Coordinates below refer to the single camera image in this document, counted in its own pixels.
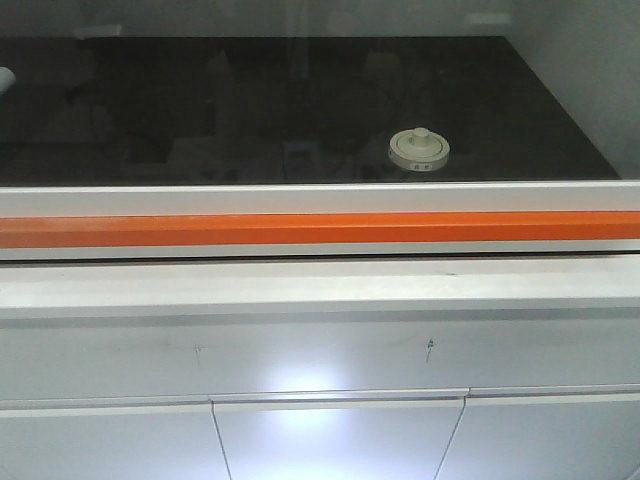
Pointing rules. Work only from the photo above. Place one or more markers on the glass jar with cream lid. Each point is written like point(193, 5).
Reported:
point(418, 150)

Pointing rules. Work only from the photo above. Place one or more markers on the white lower cabinet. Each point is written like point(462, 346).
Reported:
point(500, 368)

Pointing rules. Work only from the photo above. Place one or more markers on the white rolled paper tube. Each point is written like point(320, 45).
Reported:
point(7, 79)

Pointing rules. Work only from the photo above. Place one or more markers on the white fume hood sash frame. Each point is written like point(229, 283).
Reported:
point(320, 199)

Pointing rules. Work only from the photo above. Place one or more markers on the orange sash handle bar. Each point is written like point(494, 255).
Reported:
point(268, 229)

